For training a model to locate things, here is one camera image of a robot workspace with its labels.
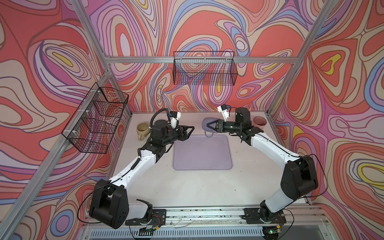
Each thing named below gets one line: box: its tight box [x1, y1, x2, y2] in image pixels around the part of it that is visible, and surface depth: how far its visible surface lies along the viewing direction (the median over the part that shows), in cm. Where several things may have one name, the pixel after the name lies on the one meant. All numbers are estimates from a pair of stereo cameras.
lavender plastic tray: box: [173, 134, 233, 170], surface depth 96 cm
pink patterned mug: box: [252, 116, 267, 130], surface depth 103 cm
